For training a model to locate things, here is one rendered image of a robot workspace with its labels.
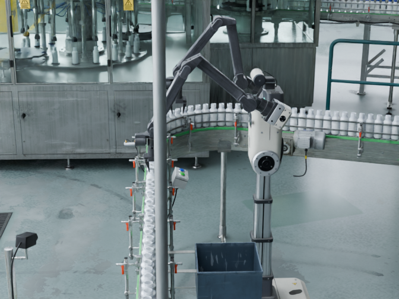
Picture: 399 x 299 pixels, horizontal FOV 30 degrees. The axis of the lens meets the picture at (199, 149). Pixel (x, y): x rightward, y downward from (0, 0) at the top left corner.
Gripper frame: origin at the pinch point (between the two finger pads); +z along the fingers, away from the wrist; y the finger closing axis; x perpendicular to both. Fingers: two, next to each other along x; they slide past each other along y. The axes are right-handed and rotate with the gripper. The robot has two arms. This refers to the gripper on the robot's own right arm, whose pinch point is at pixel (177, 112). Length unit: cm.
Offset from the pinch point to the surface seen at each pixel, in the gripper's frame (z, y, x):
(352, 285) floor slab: 140, -124, -33
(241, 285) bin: 52, -28, 115
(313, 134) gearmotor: 37, -97, -66
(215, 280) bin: 49, -16, 115
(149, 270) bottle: 23, 15, 152
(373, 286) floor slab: 140, -138, -32
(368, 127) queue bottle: 33, -136, -67
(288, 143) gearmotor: 45, -80, -70
